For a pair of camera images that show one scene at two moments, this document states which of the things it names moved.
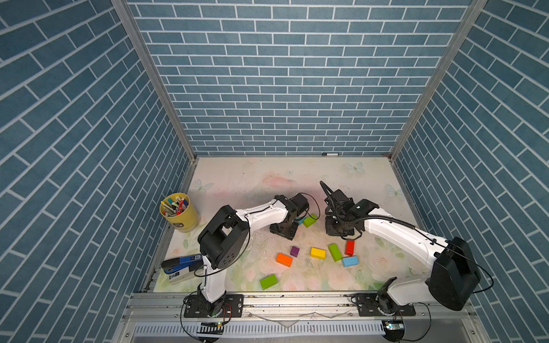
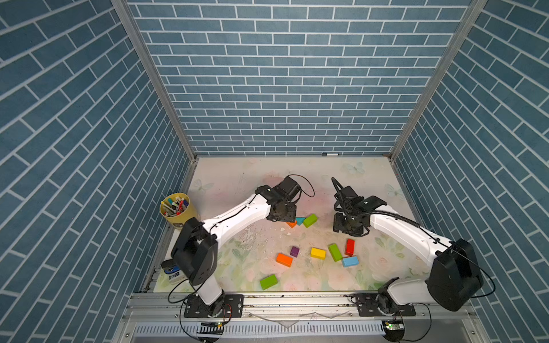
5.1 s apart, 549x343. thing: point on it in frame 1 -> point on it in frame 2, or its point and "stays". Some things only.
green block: [335, 252] stays
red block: [349, 248] stays
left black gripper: [289, 235] -> [291, 216]
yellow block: [318, 254] stays
